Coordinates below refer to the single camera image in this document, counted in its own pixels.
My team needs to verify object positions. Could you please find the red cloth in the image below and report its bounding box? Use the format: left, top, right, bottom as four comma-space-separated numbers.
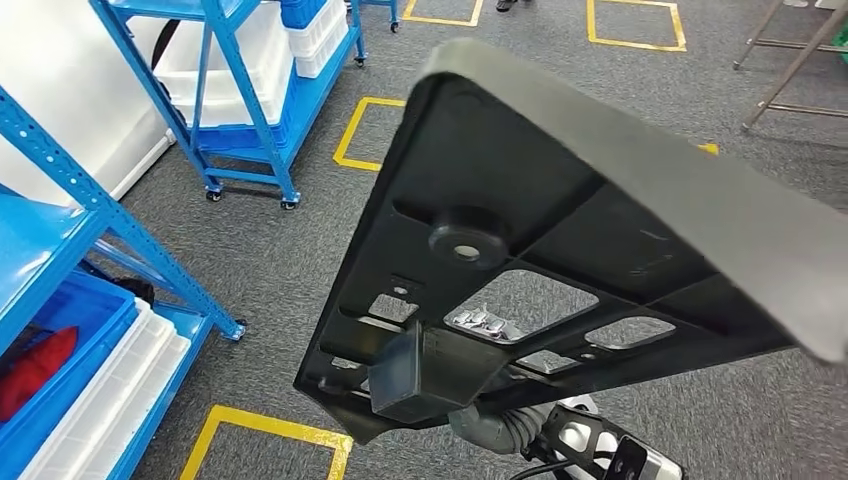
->
0, 326, 79, 423

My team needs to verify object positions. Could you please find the small white plastic bin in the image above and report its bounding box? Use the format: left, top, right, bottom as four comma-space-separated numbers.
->
294, 29, 351, 79
286, 0, 349, 58

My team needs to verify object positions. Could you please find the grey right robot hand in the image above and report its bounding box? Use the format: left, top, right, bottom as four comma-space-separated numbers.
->
450, 304, 526, 343

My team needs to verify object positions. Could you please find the blue wheeled shelf rack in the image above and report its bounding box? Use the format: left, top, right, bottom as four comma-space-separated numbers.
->
89, 0, 368, 212

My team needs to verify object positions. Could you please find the large white storage bin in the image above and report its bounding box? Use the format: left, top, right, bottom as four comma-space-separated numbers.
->
153, 0, 296, 128

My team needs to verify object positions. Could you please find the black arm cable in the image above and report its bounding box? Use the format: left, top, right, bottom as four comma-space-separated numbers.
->
506, 460, 581, 480

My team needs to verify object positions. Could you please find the white car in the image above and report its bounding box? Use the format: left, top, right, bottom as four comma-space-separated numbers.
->
0, 0, 179, 208

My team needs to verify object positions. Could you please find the blue plastic bin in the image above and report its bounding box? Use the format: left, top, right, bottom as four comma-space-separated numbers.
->
0, 270, 142, 480

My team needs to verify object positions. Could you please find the flat blue bin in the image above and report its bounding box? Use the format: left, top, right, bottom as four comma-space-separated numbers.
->
195, 122, 293, 152

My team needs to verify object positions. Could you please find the small blue crate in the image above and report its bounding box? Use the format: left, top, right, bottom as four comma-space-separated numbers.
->
280, 0, 331, 29

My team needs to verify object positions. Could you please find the black plastic panel part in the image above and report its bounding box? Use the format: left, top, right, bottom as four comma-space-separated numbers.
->
293, 37, 848, 446

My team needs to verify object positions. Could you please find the blue steel shelf rack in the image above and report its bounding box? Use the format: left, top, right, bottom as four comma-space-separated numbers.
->
0, 86, 248, 480

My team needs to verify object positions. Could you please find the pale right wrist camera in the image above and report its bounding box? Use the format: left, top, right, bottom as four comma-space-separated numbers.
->
601, 433, 685, 480

